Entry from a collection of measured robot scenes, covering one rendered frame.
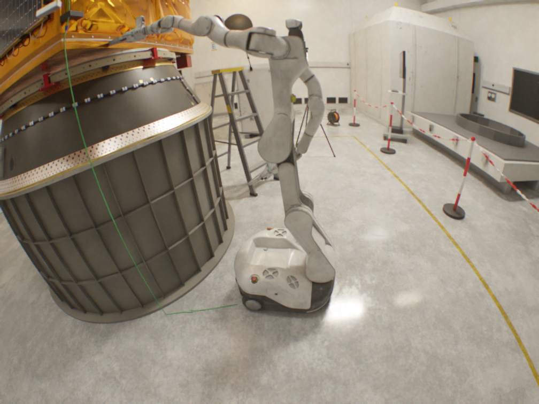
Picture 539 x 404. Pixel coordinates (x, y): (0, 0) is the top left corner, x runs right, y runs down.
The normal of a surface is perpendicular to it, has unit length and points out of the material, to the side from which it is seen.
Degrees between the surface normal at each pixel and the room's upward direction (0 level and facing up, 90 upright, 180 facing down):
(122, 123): 62
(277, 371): 0
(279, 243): 74
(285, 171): 90
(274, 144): 90
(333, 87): 90
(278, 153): 92
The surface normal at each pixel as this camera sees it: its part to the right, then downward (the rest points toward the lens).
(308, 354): -0.07, -0.85
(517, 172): 0.00, 0.51
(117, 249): 0.55, 0.40
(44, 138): 0.29, 0.00
